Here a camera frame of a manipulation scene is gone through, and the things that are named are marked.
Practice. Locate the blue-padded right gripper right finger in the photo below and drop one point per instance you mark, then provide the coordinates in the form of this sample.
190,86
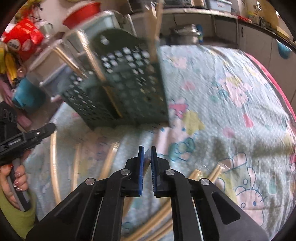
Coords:
200,210

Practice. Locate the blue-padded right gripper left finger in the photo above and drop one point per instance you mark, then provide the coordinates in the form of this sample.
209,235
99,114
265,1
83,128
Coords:
93,211

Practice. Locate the thin chopsticks pack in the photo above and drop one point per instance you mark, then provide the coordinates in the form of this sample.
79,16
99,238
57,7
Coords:
114,109
63,56

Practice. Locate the dark green utensil caddy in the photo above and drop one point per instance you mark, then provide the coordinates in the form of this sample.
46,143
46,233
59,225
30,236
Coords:
136,84

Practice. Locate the thin bamboo chopsticks bundle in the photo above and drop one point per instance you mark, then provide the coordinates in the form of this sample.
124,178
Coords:
153,14

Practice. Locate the green sleeve forearm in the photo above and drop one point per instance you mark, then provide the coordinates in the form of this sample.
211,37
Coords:
21,222

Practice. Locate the left hand painted nails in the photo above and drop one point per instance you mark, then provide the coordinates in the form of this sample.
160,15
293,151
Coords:
20,183

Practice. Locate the teal bucket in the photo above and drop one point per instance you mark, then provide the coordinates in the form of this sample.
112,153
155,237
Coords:
28,96

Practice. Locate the left pastel drawer tower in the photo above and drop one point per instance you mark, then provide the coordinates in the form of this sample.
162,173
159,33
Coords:
46,69

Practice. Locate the pastel drawer tower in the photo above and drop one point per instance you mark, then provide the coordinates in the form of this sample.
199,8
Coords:
46,69
106,20

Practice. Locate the cartoon print teal tablecloth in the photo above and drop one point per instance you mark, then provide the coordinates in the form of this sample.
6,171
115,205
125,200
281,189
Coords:
224,108

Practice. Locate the red shopping bag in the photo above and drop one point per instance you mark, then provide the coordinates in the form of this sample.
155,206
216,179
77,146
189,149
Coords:
24,38

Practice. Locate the red plastic basin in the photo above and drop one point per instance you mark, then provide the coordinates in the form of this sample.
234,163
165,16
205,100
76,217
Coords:
82,13

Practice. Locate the right pastel drawer tower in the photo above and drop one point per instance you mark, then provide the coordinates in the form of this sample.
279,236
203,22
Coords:
106,20

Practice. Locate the blue hanging bin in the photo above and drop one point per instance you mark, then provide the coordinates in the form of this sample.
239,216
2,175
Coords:
283,50

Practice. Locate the stainless steel pots stack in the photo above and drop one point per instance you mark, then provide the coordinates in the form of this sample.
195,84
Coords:
185,35

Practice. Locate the light blue dish bin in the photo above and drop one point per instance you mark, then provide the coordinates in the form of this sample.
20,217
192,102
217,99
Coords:
219,5

